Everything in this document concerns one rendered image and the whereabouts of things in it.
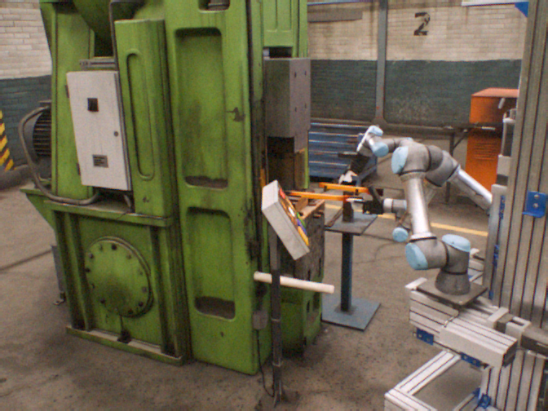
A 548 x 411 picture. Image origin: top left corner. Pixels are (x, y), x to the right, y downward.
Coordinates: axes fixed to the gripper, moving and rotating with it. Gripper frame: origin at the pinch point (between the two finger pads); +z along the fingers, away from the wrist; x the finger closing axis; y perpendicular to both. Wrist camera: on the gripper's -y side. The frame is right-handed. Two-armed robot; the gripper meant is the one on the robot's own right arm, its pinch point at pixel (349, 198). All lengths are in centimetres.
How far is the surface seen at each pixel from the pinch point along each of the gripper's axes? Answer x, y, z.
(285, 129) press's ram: -17, -41, 30
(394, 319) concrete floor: 49, 101, -19
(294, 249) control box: -70, 3, 4
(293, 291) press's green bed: -16, 56, 29
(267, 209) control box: -75, -16, 14
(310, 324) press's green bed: -2, 85, 24
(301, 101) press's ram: -2, -54, 27
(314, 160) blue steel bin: 358, 68, 153
